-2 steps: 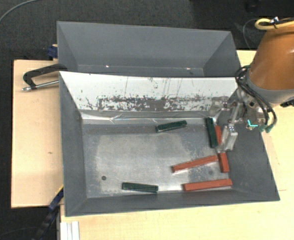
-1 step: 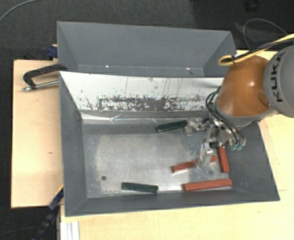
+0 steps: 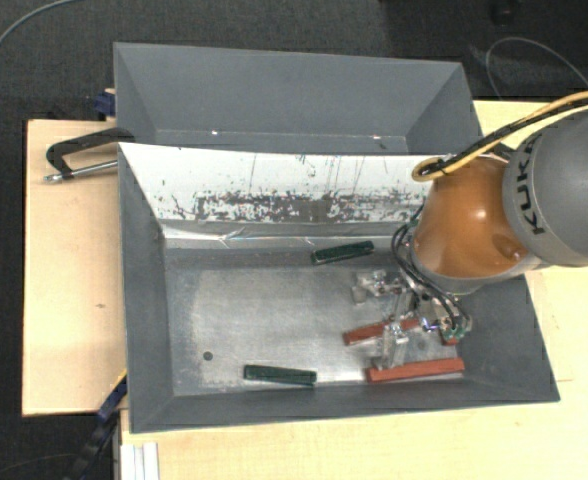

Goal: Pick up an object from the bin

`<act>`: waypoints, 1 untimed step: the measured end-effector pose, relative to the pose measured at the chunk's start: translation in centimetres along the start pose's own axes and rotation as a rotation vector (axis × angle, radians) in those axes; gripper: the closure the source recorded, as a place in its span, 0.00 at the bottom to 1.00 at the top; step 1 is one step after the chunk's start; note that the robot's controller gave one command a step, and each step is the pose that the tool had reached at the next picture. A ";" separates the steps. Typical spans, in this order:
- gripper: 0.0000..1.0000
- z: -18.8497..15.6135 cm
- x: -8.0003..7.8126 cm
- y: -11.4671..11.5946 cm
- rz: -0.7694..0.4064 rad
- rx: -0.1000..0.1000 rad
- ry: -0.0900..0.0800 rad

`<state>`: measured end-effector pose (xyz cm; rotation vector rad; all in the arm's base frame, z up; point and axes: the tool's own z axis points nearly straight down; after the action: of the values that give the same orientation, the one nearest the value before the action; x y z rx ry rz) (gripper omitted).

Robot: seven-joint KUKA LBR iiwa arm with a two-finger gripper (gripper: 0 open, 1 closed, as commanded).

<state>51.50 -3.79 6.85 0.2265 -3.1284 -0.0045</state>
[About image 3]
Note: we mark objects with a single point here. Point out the grey metal bin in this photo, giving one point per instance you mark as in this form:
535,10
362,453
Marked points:
274,313

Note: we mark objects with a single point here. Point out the dark green flat block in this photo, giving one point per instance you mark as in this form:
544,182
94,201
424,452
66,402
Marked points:
341,252
279,374

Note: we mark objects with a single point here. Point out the red-brown flat block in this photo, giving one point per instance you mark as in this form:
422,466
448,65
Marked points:
360,335
424,369

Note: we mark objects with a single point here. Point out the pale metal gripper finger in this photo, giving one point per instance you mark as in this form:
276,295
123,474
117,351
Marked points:
393,348
374,283

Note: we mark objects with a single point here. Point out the pale wood flat board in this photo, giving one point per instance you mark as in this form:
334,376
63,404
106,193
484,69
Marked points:
69,278

